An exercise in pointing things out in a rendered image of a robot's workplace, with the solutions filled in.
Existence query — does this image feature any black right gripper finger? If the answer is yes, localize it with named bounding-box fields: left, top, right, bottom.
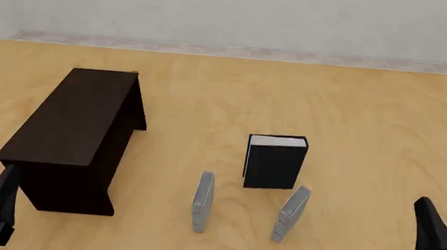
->
left=410, top=195, right=447, bottom=250

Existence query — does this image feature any black hardcover book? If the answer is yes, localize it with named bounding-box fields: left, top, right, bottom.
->
left=241, top=131, right=311, bottom=193

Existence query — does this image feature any dark brown wooden cabinet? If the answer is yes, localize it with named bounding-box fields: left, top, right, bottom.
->
left=0, top=60, right=151, bottom=219

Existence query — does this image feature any grey thin book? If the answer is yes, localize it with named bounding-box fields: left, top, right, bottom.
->
left=189, top=168, right=217, bottom=234
left=269, top=182, right=313, bottom=247

